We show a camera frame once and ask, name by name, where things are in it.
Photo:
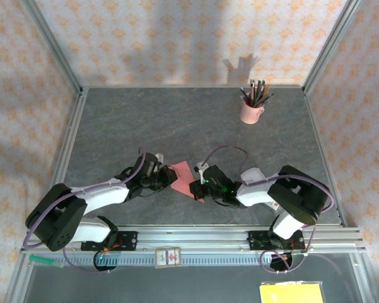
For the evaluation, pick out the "pink square paper sheet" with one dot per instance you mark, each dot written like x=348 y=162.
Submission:
x=184 y=176

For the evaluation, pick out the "aluminium table side rail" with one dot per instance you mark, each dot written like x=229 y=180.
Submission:
x=318 y=135
x=70 y=135

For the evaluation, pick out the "white card in clear sleeve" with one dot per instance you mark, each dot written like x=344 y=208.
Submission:
x=274 y=206

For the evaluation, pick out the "green marker pen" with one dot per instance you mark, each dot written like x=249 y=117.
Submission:
x=42 y=259

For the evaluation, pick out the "playing card box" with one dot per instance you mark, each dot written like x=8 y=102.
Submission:
x=168 y=258

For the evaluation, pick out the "short aluminium frame leg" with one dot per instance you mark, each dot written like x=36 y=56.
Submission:
x=17 y=281
x=361 y=277

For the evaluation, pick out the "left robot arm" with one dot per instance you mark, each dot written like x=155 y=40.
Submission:
x=101 y=195

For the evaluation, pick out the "long aluminium mounting rail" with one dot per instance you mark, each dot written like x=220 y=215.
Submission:
x=192 y=236

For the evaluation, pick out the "aluminium frame post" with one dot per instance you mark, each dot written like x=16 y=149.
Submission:
x=329 y=47
x=54 y=47

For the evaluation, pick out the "pink pencil cup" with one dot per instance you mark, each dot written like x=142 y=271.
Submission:
x=249 y=115

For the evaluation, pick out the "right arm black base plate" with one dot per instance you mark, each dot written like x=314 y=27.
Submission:
x=254 y=241

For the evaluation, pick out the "coloured pencil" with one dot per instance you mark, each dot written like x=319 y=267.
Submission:
x=261 y=90
x=256 y=90
x=265 y=93
x=244 y=94
x=251 y=90
x=268 y=98

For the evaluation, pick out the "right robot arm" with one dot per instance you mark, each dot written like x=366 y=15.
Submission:
x=252 y=189

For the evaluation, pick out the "yellow paper pad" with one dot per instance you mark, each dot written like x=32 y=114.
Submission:
x=290 y=293

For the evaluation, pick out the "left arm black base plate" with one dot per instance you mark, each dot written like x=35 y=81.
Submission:
x=129 y=240

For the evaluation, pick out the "aluminium table end rail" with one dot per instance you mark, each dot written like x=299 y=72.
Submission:
x=192 y=86

